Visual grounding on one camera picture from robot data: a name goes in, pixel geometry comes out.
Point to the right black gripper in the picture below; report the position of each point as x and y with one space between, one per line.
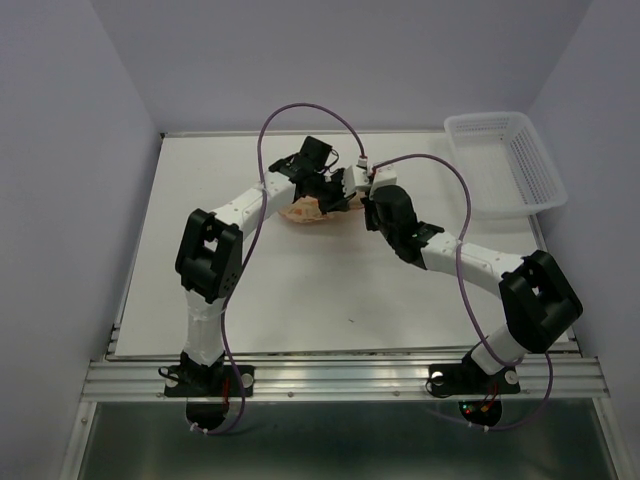
369 203

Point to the aluminium mounting rail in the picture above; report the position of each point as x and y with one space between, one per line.
325 378

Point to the white plastic basket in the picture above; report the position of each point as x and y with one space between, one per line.
505 164

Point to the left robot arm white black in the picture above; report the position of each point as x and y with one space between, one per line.
210 259

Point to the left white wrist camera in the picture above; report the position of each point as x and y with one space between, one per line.
357 177

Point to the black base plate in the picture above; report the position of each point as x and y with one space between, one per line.
461 379
222 383

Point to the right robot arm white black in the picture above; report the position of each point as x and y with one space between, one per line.
538 301

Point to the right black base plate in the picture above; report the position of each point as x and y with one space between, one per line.
461 379

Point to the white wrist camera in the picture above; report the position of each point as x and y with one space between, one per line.
357 177
381 176

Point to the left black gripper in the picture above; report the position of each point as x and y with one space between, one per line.
340 201

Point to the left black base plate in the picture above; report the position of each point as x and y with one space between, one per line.
222 383

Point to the pink patterned laundry bag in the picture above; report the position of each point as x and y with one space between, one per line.
306 211

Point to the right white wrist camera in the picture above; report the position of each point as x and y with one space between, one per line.
381 176

